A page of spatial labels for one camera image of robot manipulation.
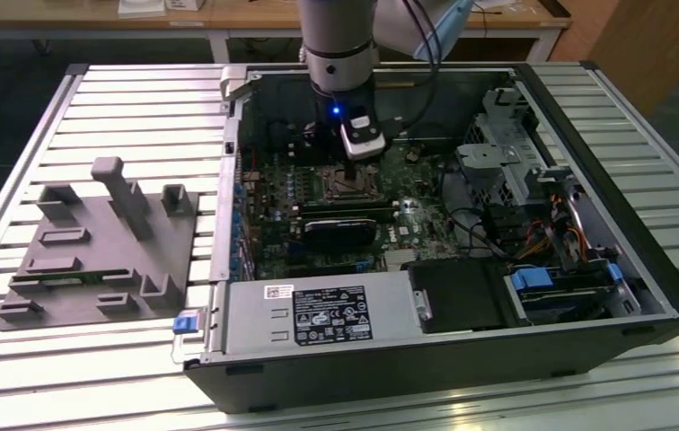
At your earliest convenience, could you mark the metal socket cover frame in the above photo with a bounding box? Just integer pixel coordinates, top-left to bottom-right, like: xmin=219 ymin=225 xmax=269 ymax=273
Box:
xmin=321 ymin=166 xmax=379 ymax=199

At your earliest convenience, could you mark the CPU socket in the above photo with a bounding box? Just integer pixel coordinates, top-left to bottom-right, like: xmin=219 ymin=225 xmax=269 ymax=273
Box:
xmin=318 ymin=163 xmax=381 ymax=202

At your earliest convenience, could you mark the RAM slot with black clips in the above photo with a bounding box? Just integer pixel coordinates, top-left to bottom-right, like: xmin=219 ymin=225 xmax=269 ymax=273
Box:
xmin=299 ymin=201 xmax=394 ymax=213

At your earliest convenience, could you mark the RAM slot with white clips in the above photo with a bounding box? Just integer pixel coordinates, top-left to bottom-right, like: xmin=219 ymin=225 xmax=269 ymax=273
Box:
xmin=298 ymin=207 xmax=399 ymax=222

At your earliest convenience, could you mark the black graphics card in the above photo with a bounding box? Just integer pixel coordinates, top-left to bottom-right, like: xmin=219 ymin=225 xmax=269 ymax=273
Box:
xmin=298 ymin=217 xmax=381 ymax=253

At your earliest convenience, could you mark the silver perforated drive cage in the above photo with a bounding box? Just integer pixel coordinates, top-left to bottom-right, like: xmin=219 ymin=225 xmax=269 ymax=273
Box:
xmin=454 ymin=87 xmax=584 ymax=210

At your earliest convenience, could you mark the green motherboard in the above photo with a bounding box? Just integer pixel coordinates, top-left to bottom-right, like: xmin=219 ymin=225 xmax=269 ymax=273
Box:
xmin=236 ymin=143 xmax=478 ymax=279

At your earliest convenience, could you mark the grey power supply with label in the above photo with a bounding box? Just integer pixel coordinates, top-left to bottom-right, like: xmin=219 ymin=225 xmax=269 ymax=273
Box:
xmin=216 ymin=270 xmax=434 ymax=356

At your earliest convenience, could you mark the grey parts rack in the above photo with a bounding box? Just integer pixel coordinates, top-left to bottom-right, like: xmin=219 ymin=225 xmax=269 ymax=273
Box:
xmin=0 ymin=155 xmax=202 ymax=333

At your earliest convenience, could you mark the hard disk in blue carrier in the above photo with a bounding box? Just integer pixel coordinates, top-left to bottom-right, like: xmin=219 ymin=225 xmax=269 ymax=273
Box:
xmin=504 ymin=264 xmax=628 ymax=327

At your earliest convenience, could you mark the wooden desk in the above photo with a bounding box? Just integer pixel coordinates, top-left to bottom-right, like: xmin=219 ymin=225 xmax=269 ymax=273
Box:
xmin=0 ymin=0 xmax=574 ymax=64

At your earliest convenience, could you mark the green RAM stick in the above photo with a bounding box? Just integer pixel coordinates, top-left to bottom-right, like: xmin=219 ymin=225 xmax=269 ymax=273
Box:
xmin=36 ymin=273 xmax=107 ymax=286

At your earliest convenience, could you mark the black open PC case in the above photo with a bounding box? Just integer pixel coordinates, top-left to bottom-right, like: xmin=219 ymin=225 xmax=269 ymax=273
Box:
xmin=182 ymin=60 xmax=679 ymax=415

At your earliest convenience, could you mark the wooden cabinet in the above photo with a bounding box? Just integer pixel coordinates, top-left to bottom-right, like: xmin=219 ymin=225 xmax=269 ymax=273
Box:
xmin=548 ymin=0 xmax=679 ymax=119

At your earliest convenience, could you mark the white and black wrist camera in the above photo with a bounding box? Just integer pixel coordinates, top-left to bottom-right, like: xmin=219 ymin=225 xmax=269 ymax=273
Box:
xmin=338 ymin=105 xmax=390 ymax=162

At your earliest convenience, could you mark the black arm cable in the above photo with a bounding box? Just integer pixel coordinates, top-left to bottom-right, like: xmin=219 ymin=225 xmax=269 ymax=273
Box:
xmin=398 ymin=0 xmax=443 ymax=136

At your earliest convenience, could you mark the orange and yellow wire bundle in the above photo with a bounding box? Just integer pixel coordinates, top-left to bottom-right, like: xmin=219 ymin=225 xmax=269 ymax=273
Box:
xmin=516 ymin=192 xmax=592 ymax=264

